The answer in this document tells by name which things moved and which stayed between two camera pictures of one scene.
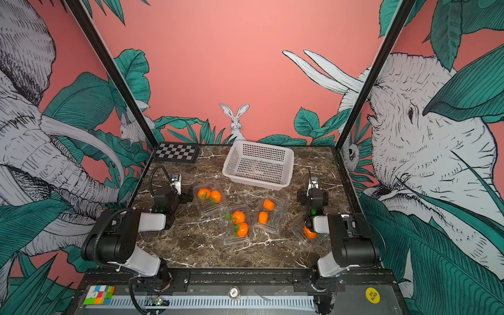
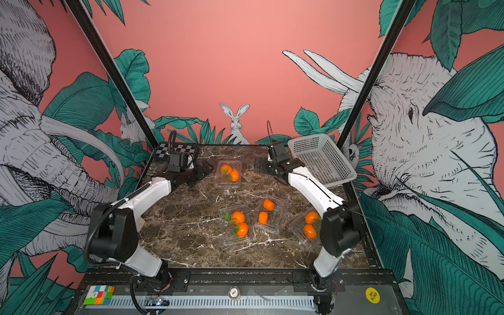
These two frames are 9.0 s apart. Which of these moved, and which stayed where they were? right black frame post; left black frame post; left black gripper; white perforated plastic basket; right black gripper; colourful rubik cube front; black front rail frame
Moved: white perforated plastic basket; right black gripper; left black gripper
Stayed: right black frame post; left black frame post; black front rail frame; colourful rubik cube front
